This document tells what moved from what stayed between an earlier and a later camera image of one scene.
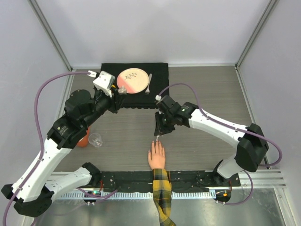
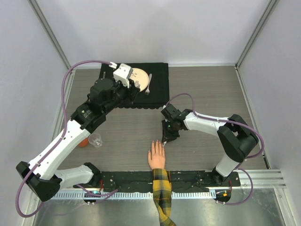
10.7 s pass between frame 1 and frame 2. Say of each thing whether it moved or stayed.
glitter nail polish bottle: moved
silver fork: stayed
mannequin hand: stayed
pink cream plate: stayed
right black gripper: moved
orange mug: stayed
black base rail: stayed
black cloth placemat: stayed
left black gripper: moved
